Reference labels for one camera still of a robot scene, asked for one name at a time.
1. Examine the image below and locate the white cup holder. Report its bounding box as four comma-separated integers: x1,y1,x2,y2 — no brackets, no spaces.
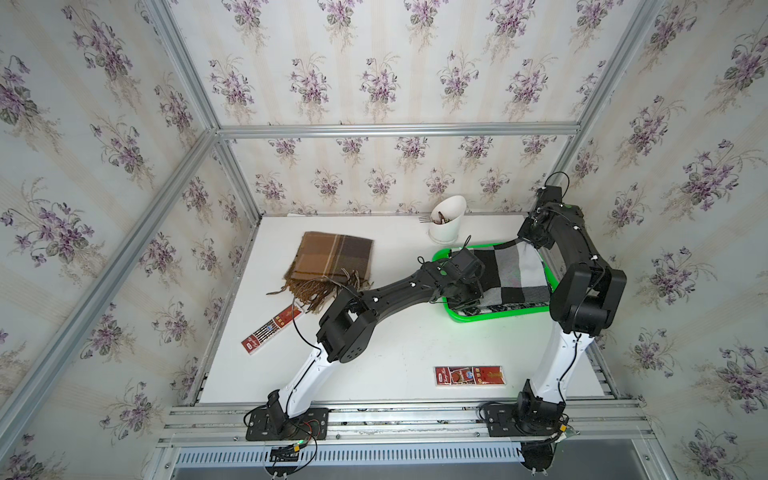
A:
428,195,467,245

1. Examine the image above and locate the red packet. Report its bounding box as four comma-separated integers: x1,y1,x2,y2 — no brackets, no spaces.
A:
241,304,303,355
434,366,506,386

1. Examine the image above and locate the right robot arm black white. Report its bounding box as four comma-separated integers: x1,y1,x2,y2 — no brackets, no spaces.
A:
518,202,627,416

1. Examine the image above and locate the red packet left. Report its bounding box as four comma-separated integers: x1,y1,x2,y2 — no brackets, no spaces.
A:
241,304,303,355

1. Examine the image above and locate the grey black checkered scarf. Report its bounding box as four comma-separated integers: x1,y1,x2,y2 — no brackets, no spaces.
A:
472,239,550,311

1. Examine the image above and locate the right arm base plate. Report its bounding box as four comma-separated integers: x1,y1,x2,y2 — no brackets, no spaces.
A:
478,402,566,437

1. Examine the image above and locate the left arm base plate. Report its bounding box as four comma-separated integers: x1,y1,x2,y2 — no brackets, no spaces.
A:
244,405,330,442

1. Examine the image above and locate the aluminium rail frame front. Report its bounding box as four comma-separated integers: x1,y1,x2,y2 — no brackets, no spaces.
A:
143,398,675,479

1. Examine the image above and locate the black white knitted smiley scarf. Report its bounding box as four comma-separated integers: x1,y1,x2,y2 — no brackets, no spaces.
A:
456,305,499,317

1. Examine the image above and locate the red packet front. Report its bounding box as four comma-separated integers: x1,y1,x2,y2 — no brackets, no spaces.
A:
434,366,506,386

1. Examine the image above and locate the green plastic basket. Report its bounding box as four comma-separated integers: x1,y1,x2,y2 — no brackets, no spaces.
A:
443,244,558,323

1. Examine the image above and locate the brown plaid fringed scarf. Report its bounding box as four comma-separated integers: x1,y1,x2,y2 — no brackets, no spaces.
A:
270,231,374,313

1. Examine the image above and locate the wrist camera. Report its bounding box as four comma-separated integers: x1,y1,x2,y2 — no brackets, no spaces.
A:
450,247,485,272
536,185,563,208

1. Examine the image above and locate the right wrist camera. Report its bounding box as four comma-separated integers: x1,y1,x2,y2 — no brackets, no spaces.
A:
536,185,563,208

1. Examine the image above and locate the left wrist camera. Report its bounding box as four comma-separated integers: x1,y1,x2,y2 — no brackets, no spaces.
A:
450,247,485,272

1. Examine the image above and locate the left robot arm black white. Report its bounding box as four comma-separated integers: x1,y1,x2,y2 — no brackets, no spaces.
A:
266,250,485,430

